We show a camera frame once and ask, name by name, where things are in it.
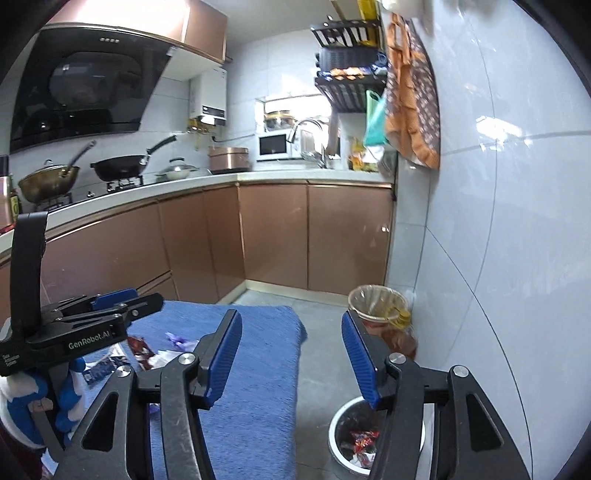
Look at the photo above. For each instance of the black wall rack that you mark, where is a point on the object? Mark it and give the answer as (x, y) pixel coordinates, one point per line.
(351, 90)

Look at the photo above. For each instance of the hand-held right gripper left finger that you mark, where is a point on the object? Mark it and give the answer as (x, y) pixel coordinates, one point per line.
(224, 355)

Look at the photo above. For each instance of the white round bin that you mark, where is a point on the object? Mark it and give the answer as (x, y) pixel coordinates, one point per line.
(339, 429)

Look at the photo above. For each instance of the blue fluffy towel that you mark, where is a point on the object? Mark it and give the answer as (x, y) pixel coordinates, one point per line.
(258, 369)

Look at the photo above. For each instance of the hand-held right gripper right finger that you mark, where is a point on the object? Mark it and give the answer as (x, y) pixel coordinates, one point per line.
(360, 360)

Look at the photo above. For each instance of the gas stove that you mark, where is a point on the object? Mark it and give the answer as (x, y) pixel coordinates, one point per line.
(122, 185)

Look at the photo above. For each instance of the yellow food packets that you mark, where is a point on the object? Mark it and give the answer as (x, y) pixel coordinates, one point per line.
(358, 154)

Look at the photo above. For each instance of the wicker basket with liner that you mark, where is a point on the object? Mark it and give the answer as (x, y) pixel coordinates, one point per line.
(369, 297)

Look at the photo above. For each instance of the black range hood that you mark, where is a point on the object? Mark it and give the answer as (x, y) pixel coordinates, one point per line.
(83, 83)

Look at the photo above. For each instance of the black plastic basket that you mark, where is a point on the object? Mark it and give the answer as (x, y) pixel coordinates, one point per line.
(348, 60)

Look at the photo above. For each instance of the brass wok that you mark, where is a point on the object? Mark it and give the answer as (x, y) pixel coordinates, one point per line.
(46, 184)

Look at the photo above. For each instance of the white tissue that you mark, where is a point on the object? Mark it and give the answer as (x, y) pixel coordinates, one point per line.
(164, 359)

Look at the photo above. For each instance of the copper kitchen base cabinets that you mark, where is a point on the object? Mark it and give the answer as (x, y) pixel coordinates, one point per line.
(277, 230)

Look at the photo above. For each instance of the red wrapper in bin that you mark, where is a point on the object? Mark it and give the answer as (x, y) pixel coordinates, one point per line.
(364, 438)

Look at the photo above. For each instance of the orange patterned apron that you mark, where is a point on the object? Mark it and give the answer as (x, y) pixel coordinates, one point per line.
(411, 92)

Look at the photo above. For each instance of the white water heater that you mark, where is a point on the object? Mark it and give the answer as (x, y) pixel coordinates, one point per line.
(210, 92)

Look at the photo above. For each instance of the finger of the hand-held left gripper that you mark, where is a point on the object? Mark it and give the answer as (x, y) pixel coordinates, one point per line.
(145, 303)
(115, 297)

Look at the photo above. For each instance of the person's left hand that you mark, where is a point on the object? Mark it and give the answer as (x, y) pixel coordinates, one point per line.
(18, 397)

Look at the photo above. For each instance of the white microwave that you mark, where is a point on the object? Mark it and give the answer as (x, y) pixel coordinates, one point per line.
(272, 145)

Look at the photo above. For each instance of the green plastic bag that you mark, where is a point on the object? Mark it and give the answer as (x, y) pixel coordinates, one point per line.
(376, 124)

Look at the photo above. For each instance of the black frying pan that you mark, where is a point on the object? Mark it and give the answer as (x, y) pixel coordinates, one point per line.
(115, 167)

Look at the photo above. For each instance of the red snack wrapper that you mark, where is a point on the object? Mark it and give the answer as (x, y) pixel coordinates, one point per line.
(141, 350)

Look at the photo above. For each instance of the copper cooking pot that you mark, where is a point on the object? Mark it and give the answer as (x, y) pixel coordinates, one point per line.
(228, 159)

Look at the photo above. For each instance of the purple plastic wrapper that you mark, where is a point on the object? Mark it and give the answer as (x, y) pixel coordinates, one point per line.
(180, 342)

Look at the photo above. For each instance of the steel faucet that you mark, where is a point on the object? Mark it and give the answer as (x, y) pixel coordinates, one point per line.
(307, 122)

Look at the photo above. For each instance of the blue printed packet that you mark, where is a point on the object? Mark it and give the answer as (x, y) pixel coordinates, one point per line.
(104, 368)

